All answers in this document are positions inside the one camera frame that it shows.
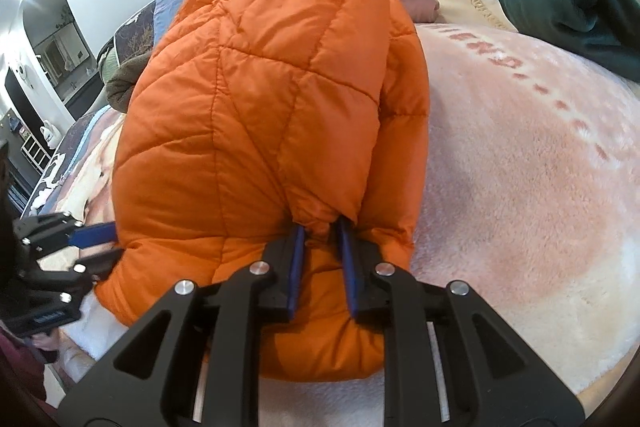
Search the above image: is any white cubby shelf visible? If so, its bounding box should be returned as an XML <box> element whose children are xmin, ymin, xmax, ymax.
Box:
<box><xmin>21</xmin><ymin>134</ymin><xmax>52</xmax><ymax>180</ymax></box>

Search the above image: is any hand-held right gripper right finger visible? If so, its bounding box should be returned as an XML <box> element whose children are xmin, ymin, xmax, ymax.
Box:
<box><xmin>334</xmin><ymin>218</ymin><xmax>585</xmax><ymax>427</ymax></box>

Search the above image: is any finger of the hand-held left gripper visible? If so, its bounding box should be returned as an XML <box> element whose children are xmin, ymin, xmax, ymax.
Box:
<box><xmin>22</xmin><ymin>247</ymin><xmax>124</xmax><ymax>304</ymax></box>
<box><xmin>14</xmin><ymin>213</ymin><xmax>119</xmax><ymax>254</ymax></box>

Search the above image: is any green pillow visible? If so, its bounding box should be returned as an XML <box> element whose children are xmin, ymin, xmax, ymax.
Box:
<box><xmin>96</xmin><ymin>39</ymin><xmax>121</xmax><ymax>78</ymax></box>

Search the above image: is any mirrored vanity alcove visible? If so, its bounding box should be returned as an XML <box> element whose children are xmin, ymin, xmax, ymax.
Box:
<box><xmin>22</xmin><ymin>0</ymin><xmax>96</xmax><ymax>118</ymax></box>

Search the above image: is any dark green garment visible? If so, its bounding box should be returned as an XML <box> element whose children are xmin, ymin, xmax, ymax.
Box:
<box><xmin>496</xmin><ymin>0</ymin><xmax>640</xmax><ymax>82</ymax></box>

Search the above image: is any person's left forearm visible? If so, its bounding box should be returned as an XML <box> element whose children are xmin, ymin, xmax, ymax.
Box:
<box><xmin>0</xmin><ymin>327</ymin><xmax>56</xmax><ymax>408</ymax></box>

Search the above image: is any brown fleece garment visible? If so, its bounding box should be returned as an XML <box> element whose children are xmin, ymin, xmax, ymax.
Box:
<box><xmin>104</xmin><ymin>54</ymin><xmax>151</xmax><ymax>115</ymax></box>

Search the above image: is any orange puffer jacket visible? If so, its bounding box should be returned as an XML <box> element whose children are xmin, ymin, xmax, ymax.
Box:
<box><xmin>94</xmin><ymin>0</ymin><xmax>432</xmax><ymax>383</ymax></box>

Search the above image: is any cream pink plush blanket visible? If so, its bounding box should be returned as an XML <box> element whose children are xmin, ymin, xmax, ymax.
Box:
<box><xmin>60</xmin><ymin>0</ymin><xmax>640</xmax><ymax>427</ymax></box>

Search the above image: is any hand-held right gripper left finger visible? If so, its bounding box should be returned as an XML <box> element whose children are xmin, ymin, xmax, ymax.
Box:
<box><xmin>59</xmin><ymin>224</ymin><xmax>307</xmax><ymax>427</ymax></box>

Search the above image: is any person's left hand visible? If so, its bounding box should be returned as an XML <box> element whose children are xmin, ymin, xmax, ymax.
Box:
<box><xmin>30</xmin><ymin>332</ymin><xmax>60</xmax><ymax>364</ymax></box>

